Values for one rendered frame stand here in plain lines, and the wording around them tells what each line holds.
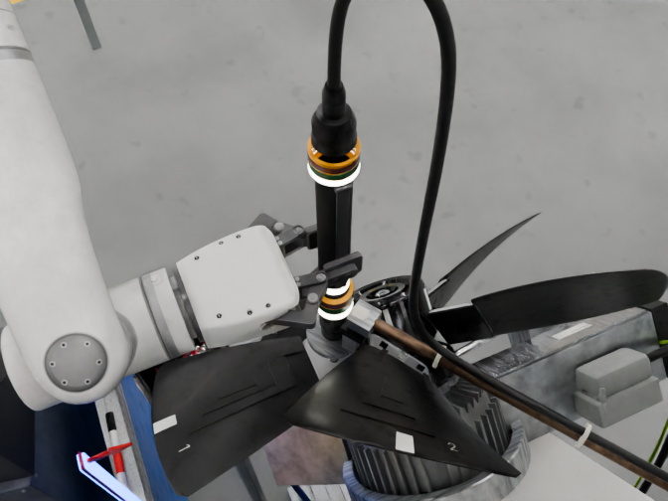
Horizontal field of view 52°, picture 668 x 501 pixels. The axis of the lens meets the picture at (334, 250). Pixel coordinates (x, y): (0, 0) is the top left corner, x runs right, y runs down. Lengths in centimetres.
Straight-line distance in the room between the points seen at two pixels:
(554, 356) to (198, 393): 51
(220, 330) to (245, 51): 251
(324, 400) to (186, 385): 34
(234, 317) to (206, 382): 35
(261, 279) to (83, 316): 17
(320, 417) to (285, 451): 46
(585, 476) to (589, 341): 21
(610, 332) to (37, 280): 81
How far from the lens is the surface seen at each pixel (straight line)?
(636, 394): 106
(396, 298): 89
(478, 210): 256
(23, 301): 57
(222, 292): 64
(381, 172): 261
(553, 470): 99
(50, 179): 63
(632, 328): 111
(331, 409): 67
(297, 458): 111
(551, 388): 106
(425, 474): 93
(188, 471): 92
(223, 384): 96
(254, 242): 67
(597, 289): 89
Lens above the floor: 206
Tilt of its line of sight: 59 degrees down
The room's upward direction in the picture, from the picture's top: straight up
